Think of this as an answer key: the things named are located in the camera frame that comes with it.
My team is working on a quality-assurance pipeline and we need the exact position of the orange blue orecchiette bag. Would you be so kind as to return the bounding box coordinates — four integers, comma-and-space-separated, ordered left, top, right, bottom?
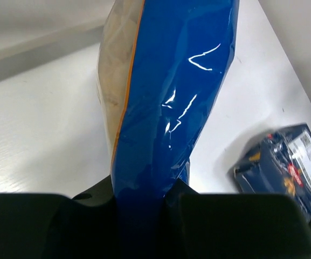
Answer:
97, 1, 239, 258

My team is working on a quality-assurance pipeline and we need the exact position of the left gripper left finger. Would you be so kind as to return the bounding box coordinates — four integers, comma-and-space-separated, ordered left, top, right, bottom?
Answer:
71, 176, 116, 207

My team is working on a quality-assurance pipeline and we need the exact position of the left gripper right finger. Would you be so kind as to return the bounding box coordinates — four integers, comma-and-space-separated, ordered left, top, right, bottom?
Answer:
164, 179, 198, 208

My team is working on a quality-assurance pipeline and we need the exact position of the dark blue pasta box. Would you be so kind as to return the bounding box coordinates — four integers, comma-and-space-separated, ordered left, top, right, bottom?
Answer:
234, 124, 311, 221

